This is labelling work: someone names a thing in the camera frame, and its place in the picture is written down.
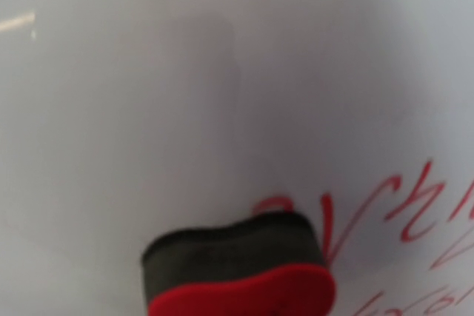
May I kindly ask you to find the red black whiteboard eraser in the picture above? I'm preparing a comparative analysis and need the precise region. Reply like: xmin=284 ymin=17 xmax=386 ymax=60
xmin=141 ymin=212 xmax=336 ymax=315

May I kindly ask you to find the white whiteboard black frame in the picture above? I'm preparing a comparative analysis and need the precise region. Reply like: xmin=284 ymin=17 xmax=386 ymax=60
xmin=1 ymin=0 xmax=473 ymax=315

